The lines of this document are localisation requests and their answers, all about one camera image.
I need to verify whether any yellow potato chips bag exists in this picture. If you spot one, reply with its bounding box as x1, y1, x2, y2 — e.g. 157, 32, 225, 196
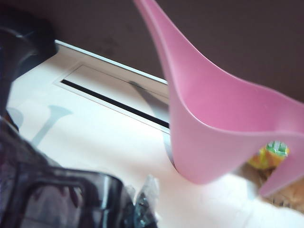
247, 140, 304, 212

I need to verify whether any pink plastic watering can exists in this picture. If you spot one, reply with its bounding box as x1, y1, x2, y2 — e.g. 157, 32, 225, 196
133, 0, 304, 198

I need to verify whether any white desk cable slot cover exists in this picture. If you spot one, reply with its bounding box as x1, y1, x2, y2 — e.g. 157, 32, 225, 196
53, 63, 171, 135

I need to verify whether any brown desk partition panel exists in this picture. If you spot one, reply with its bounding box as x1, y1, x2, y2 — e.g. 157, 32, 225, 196
0, 0, 304, 103

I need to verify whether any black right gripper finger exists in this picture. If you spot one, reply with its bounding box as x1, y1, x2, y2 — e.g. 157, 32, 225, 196
0, 111, 62, 228

